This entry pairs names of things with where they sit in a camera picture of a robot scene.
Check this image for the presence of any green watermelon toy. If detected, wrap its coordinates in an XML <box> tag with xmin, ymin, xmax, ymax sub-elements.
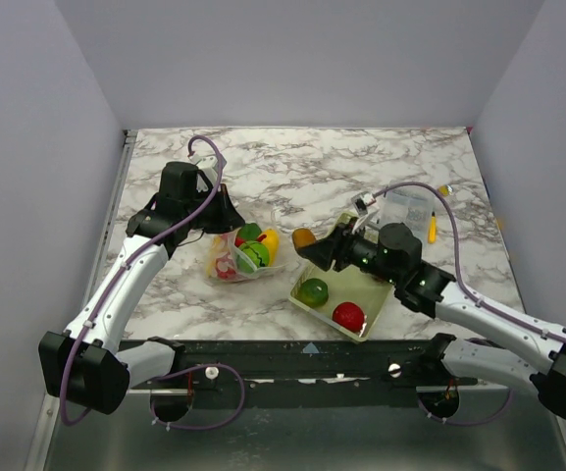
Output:
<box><xmin>236</xmin><ymin>240</ymin><xmax>270</xmax><ymax>274</ymax></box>

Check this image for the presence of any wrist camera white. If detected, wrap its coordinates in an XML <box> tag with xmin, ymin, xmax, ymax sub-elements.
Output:
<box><xmin>189</xmin><ymin>155</ymin><xmax>219</xmax><ymax>184</ymax></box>
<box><xmin>352</xmin><ymin>192</ymin><xmax>377</xmax><ymax>233</ymax></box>

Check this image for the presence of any yellow green mango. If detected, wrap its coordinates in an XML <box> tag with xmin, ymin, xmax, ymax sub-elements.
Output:
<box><xmin>296</xmin><ymin>278</ymin><xmax>330</xmax><ymax>308</ymax></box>

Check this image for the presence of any red apple toy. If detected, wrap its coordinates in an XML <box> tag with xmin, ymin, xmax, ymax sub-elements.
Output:
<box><xmin>332</xmin><ymin>301</ymin><xmax>365</xmax><ymax>333</ymax></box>

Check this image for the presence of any clear zip top bag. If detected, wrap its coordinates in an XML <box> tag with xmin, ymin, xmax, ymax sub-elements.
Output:
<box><xmin>232</xmin><ymin>206</ymin><xmax>290</xmax><ymax>282</ymax></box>

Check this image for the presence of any pale green plastic basket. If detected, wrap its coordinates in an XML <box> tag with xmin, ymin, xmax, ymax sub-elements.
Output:
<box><xmin>287</xmin><ymin>210</ymin><xmax>396</xmax><ymax>343</ymax></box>

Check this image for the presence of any brown pear toy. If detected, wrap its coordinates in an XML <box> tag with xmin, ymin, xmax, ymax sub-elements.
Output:
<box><xmin>292</xmin><ymin>228</ymin><xmax>316</xmax><ymax>249</ymax></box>

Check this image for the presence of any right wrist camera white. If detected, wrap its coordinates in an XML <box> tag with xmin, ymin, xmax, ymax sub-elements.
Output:
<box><xmin>352</xmin><ymin>192</ymin><xmax>377</xmax><ymax>233</ymax></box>

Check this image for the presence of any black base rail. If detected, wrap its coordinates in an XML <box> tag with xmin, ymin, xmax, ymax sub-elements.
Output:
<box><xmin>142</xmin><ymin>335</ymin><xmax>453</xmax><ymax>409</ymax></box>

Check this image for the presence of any small yellow silver clip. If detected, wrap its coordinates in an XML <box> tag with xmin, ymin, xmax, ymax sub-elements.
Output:
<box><xmin>437</xmin><ymin>184</ymin><xmax>454</xmax><ymax>196</ymax></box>

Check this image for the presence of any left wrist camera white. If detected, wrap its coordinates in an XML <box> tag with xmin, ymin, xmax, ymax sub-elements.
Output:
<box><xmin>189</xmin><ymin>155</ymin><xmax>219</xmax><ymax>184</ymax></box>

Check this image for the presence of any red bell pepper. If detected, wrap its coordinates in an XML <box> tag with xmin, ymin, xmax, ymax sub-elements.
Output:
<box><xmin>209</xmin><ymin>233</ymin><xmax>246</xmax><ymax>283</ymax></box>

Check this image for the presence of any green bell pepper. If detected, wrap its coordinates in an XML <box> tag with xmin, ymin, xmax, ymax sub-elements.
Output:
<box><xmin>235</xmin><ymin>223</ymin><xmax>262</xmax><ymax>245</ymax></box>

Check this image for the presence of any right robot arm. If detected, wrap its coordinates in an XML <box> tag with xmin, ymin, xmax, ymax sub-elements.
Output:
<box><xmin>292</xmin><ymin>222</ymin><xmax>566</xmax><ymax>420</ymax></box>

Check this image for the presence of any yellow lemon toy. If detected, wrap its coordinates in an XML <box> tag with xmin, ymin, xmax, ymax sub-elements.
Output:
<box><xmin>258</xmin><ymin>229</ymin><xmax>280</xmax><ymax>266</ymax></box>

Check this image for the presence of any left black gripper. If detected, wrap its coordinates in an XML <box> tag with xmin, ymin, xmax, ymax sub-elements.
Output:
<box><xmin>183</xmin><ymin>183</ymin><xmax>246</xmax><ymax>234</ymax></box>

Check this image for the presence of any yellow handled cutter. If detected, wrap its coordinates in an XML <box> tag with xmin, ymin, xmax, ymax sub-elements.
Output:
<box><xmin>428</xmin><ymin>212</ymin><xmax>437</xmax><ymax>244</ymax></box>

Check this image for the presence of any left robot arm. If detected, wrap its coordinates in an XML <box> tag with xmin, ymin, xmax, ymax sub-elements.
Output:
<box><xmin>38</xmin><ymin>160</ymin><xmax>244</xmax><ymax>426</ymax></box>

